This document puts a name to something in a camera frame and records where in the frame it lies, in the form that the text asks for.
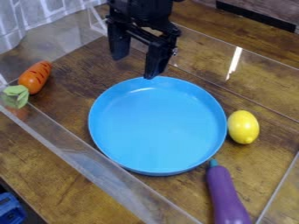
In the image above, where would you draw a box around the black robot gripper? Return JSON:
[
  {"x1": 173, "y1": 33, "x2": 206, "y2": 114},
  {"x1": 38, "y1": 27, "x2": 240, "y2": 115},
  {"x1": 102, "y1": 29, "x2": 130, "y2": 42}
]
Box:
[{"x1": 106, "y1": 0, "x2": 181, "y2": 80}]

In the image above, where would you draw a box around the orange toy carrot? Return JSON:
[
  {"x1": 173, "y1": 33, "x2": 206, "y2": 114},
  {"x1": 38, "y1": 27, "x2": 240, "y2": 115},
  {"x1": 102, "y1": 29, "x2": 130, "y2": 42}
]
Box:
[{"x1": 3, "y1": 60, "x2": 51, "y2": 109}]

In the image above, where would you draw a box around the blue round plate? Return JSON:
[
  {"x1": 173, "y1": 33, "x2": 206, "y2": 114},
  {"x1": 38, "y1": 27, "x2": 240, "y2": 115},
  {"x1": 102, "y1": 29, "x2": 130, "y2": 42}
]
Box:
[{"x1": 87, "y1": 77, "x2": 226, "y2": 176}]

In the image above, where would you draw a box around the white checkered curtain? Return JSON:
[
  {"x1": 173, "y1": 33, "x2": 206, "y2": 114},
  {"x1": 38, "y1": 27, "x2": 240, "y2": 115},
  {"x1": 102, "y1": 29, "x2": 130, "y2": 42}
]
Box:
[{"x1": 0, "y1": 0, "x2": 107, "y2": 54}]

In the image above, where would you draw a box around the yellow toy lemon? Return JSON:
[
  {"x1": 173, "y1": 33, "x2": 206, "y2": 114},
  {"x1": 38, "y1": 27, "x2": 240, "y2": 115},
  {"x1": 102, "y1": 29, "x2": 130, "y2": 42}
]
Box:
[{"x1": 228, "y1": 110, "x2": 258, "y2": 144}]

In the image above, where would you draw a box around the purple toy eggplant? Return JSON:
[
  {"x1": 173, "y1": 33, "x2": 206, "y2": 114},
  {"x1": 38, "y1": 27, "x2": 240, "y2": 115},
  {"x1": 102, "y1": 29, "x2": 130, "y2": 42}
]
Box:
[{"x1": 206, "y1": 159, "x2": 252, "y2": 224}]

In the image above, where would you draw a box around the blue plastic object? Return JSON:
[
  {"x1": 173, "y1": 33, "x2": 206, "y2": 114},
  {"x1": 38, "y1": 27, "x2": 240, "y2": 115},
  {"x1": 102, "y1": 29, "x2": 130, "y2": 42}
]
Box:
[{"x1": 0, "y1": 192, "x2": 26, "y2": 224}]

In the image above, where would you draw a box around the clear acrylic barrier wall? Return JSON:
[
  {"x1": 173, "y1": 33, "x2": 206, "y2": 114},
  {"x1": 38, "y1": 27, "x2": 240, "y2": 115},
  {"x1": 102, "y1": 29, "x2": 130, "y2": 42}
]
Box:
[{"x1": 0, "y1": 73, "x2": 202, "y2": 224}]

